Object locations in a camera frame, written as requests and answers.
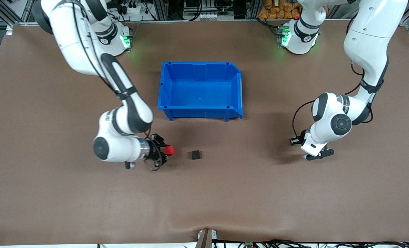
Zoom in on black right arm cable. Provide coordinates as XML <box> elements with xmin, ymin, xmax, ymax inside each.
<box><xmin>70</xmin><ymin>0</ymin><xmax>129</xmax><ymax>100</ymax></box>

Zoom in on white power strip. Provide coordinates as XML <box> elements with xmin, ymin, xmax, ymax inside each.
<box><xmin>116</xmin><ymin>2</ymin><xmax>148</xmax><ymax>16</ymax></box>

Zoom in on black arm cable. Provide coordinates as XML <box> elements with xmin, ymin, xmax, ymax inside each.
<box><xmin>70</xmin><ymin>0</ymin><xmax>129</xmax><ymax>100</ymax></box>
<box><xmin>291</xmin><ymin>14</ymin><xmax>376</xmax><ymax>139</ymax></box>

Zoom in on orange snack bags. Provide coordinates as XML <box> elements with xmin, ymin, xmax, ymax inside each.
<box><xmin>258</xmin><ymin>0</ymin><xmax>301</xmax><ymax>20</ymax></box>

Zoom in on brown table mat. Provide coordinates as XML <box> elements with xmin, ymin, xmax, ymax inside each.
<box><xmin>0</xmin><ymin>19</ymin><xmax>409</xmax><ymax>246</ymax></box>

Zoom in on blue plastic storage bin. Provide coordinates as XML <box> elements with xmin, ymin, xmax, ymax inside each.
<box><xmin>157</xmin><ymin>61</ymin><xmax>243</xmax><ymax>122</ymax></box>

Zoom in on metal table edge clamp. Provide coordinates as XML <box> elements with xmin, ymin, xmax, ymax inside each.
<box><xmin>197</xmin><ymin>228</ymin><xmax>218</xmax><ymax>248</ymax></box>

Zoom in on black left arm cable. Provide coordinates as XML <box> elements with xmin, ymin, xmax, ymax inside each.
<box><xmin>291</xmin><ymin>14</ymin><xmax>376</xmax><ymax>139</ymax></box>

